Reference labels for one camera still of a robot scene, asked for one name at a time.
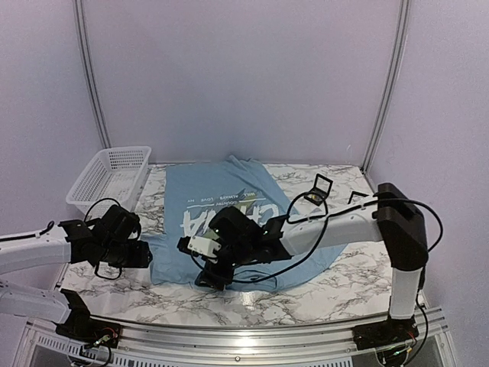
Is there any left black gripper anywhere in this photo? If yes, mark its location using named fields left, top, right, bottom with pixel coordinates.
left=100, top=240, right=152, bottom=268

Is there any white perforated plastic basket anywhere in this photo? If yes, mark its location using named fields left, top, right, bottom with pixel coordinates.
left=66, top=146, right=151, bottom=217

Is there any light blue printed t-shirt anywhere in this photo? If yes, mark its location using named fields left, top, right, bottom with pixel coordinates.
left=149, top=156, right=344, bottom=292

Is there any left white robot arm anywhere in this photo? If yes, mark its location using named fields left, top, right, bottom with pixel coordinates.
left=1, top=204, right=152, bottom=340

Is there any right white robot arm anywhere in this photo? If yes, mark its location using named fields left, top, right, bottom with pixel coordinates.
left=184, top=183, right=442, bottom=343

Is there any open black brooch box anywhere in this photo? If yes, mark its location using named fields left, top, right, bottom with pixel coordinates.
left=305, top=174, right=333, bottom=206

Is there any black square box lid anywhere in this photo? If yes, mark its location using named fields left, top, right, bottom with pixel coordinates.
left=348, top=190, right=369, bottom=204

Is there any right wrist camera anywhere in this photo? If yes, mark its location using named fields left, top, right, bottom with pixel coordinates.
left=177, top=236, right=221, bottom=258

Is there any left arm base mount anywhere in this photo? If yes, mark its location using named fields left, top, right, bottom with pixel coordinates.
left=55, top=289, right=121, bottom=348

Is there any aluminium front rail frame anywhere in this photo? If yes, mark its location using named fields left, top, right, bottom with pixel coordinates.
left=15, top=301, right=455, bottom=367

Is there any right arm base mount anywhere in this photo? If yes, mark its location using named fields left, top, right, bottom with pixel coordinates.
left=352, top=316, right=419, bottom=350

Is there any left wall aluminium profile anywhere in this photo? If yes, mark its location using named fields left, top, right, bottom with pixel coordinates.
left=73, top=0, right=112, bottom=148

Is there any wall aluminium profile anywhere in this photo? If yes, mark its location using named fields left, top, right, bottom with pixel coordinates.
left=361, top=0, right=412, bottom=175
left=73, top=0, right=112, bottom=148

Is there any right wall aluminium profile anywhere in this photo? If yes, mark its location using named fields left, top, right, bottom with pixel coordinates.
left=361, top=0, right=412, bottom=175

